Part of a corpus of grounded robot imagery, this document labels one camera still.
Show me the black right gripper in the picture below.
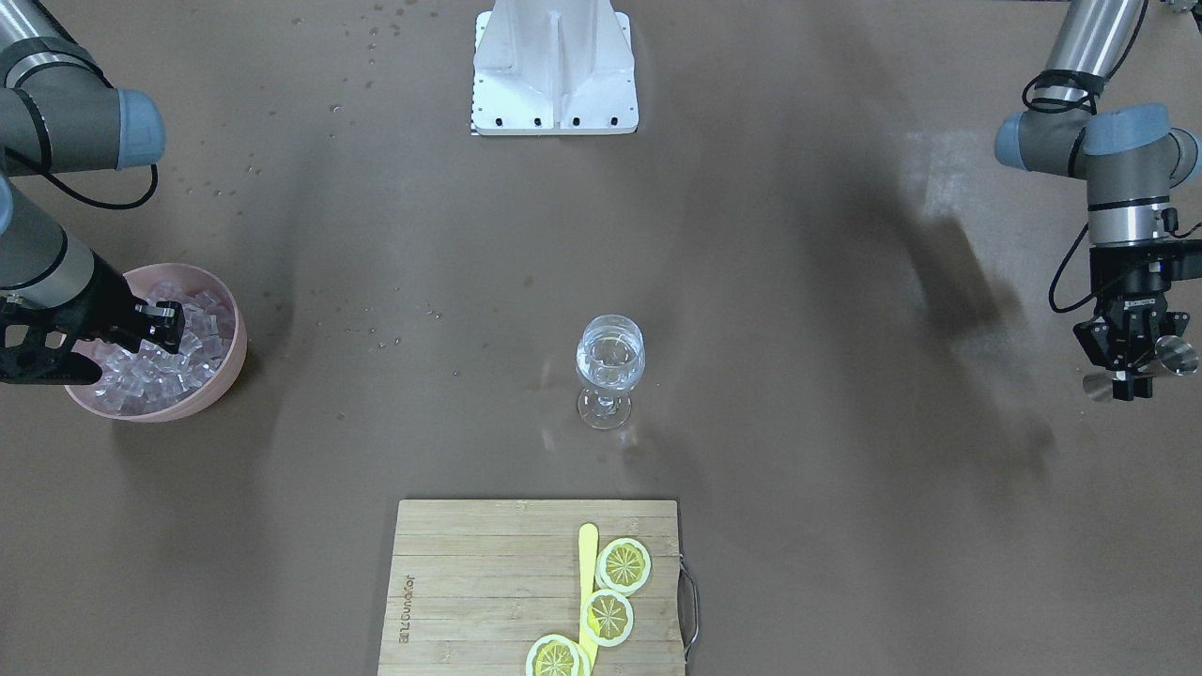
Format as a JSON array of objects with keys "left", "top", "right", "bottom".
[{"left": 66, "top": 253, "right": 186, "bottom": 355}]

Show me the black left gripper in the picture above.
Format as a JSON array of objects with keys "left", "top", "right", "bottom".
[{"left": 1073, "top": 285, "right": 1191, "bottom": 401}]

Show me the steel jigger cup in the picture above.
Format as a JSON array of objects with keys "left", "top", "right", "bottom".
[{"left": 1082, "top": 336, "right": 1200, "bottom": 403}]

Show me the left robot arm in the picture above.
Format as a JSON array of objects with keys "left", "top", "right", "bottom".
[{"left": 994, "top": 1, "right": 1201, "bottom": 402}]

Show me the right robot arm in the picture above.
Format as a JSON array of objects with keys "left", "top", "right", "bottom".
[{"left": 2, "top": 1, "right": 184, "bottom": 374}]

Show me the clear ice cubes pile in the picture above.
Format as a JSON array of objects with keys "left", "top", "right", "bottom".
[{"left": 87, "top": 281, "right": 236, "bottom": 416}]

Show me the clear wine glass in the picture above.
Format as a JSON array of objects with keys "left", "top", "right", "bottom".
[{"left": 575, "top": 314, "right": 647, "bottom": 429}]

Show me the pink bowl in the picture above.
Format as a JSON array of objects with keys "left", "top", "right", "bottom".
[{"left": 66, "top": 263, "right": 248, "bottom": 423}]

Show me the wooden cutting board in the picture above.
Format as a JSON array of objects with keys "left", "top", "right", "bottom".
[{"left": 377, "top": 498, "right": 686, "bottom": 675}]

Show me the yellow plastic knife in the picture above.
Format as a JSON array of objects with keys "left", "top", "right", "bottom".
[{"left": 577, "top": 522, "right": 599, "bottom": 674}]

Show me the yellow lemon slice far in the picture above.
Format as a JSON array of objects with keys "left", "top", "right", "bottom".
[{"left": 523, "top": 634, "right": 593, "bottom": 676}]

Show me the yellow lemon slice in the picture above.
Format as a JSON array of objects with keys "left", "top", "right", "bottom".
[
  {"left": 595, "top": 536, "right": 653, "bottom": 595},
  {"left": 581, "top": 588, "right": 635, "bottom": 650},
  {"left": 523, "top": 634, "right": 593, "bottom": 676}
]

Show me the yellow lemon slice near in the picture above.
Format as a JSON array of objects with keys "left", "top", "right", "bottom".
[{"left": 595, "top": 536, "right": 653, "bottom": 595}]

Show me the yellow lemon slice middle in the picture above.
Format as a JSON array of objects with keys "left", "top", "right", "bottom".
[{"left": 581, "top": 588, "right": 635, "bottom": 650}]

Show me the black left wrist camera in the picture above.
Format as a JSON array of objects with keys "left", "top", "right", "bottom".
[{"left": 1089, "top": 239, "right": 1201, "bottom": 297}]

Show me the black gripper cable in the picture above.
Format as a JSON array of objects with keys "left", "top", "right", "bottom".
[{"left": 1049, "top": 221, "right": 1202, "bottom": 315}]

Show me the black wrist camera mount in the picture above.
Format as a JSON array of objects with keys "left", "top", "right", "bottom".
[{"left": 1, "top": 300, "right": 102, "bottom": 386}]

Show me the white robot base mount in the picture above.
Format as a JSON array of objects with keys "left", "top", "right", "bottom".
[{"left": 470, "top": 1, "right": 639, "bottom": 137}]

